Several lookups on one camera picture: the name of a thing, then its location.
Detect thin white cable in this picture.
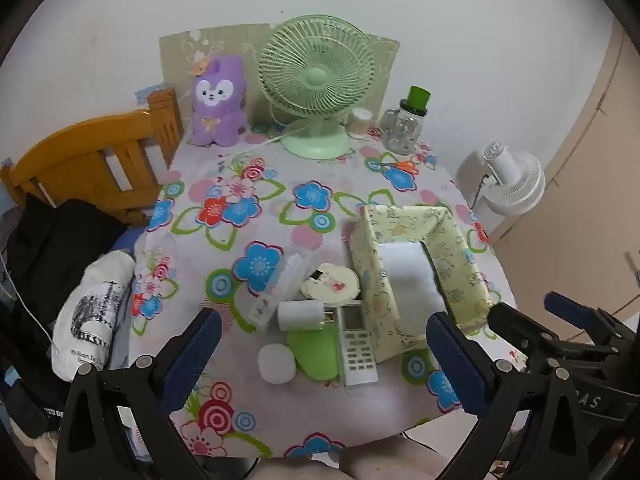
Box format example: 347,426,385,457
0,250,56,351

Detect wooden chair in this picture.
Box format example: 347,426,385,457
0,87,185,226

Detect white power adapter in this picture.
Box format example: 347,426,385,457
277,301,337,332

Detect cotton swab container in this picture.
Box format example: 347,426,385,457
346,107,375,140

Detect blue cloth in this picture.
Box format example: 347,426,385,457
115,227,147,256

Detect yellow fabric storage box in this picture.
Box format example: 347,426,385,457
348,203,502,363

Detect person's right hand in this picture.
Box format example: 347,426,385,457
602,435,633,480

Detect white printed tote bag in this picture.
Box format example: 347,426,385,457
51,250,137,383

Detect glass jar with green lid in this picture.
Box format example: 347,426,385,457
381,85,432,155

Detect green desk fan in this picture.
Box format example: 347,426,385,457
257,15,377,161

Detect black clothes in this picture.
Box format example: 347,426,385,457
0,192,131,441

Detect white fan power cord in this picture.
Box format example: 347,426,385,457
232,107,301,158

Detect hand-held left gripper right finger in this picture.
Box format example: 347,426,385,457
425,311,601,480

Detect beige patterned wall board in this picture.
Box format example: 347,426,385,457
159,22,401,131

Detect white remote control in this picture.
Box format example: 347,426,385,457
336,301,379,386

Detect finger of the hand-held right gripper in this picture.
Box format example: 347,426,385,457
544,291,640,348
487,302,601,361

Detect white standing fan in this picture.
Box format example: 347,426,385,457
472,141,547,231

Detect green oval plastic case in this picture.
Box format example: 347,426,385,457
286,322,342,382

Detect round cream cartoon mirror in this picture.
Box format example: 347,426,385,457
300,262,362,307

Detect beige wooden door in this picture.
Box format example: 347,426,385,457
492,20,640,346

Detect purple plush toy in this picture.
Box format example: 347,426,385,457
191,56,248,147

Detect floral tablecloth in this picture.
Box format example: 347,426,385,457
127,127,526,461

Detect white round pad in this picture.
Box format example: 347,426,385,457
257,342,298,386

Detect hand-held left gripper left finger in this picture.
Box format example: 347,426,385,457
56,306,223,480

